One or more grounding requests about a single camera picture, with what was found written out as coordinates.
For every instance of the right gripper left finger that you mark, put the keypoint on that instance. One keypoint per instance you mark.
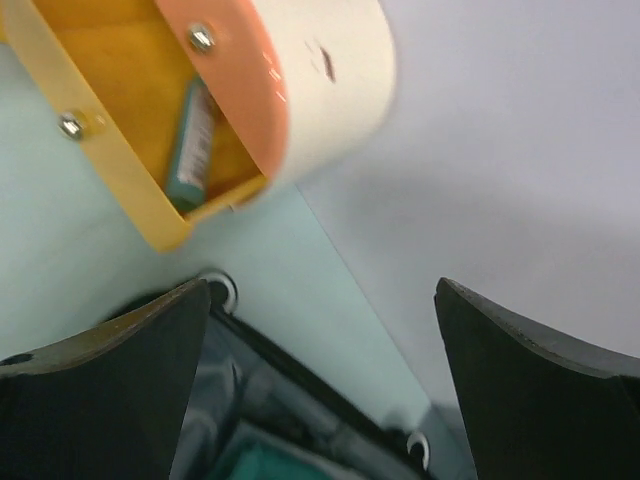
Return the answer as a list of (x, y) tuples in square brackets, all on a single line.
[(107, 403)]

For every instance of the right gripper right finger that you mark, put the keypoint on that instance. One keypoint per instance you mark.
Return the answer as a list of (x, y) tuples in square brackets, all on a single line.
[(537, 403)]

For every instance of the dark green folded cloth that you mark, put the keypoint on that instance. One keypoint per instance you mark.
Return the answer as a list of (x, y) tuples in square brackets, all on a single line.
[(255, 458)]

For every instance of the round pastel drawer cabinet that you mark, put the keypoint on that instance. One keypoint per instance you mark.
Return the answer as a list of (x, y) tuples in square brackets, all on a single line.
[(294, 85)]

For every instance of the teal tube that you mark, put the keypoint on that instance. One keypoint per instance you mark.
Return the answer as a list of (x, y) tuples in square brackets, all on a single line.
[(185, 186)]

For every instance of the pink and teal children's suitcase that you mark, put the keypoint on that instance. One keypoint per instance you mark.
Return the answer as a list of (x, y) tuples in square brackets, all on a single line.
[(246, 385)]

